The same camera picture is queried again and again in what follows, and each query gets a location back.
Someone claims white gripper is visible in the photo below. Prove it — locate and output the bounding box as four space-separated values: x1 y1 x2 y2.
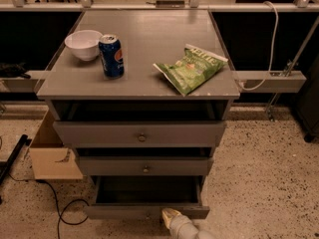
161 208 198 239

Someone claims grey bottom drawer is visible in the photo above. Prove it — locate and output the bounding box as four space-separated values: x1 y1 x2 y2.
85 176 210 220

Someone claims grey drawer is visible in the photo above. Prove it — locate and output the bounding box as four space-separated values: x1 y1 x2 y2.
54 101 225 147
77 147 213 176
85 176 210 220

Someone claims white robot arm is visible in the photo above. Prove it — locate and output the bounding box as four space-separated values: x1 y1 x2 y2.
161 208 214 239

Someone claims grey middle drawer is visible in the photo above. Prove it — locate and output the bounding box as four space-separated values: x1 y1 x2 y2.
77 147 213 176

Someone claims grey drawer cabinet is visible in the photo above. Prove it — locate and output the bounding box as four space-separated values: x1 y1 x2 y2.
35 9 241 184

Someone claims grey top drawer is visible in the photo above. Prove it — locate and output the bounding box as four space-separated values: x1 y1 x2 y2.
54 101 225 147

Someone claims cardboard box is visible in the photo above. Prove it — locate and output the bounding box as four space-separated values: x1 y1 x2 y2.
29 112 83 180

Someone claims green chip bag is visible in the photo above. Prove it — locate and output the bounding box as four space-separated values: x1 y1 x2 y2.
154 44 228 97

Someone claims blue Pepsi can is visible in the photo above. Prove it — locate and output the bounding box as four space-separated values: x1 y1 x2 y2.
99 34 124 79

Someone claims black stand leg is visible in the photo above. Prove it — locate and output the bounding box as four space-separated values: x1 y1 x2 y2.
0 134 31 204

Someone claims dark rolling cabinet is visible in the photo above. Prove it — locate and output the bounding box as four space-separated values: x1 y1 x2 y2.
294 55 319 142

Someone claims white bowl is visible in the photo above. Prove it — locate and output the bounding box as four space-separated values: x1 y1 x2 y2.
64 30 102 61

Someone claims black floor cable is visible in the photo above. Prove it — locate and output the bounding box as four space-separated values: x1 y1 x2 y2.
6 172 91 239

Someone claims white cable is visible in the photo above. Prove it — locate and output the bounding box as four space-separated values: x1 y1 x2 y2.
237 0 279 92

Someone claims black object on rail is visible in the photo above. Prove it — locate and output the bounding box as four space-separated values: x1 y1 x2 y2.
0 63 31 79

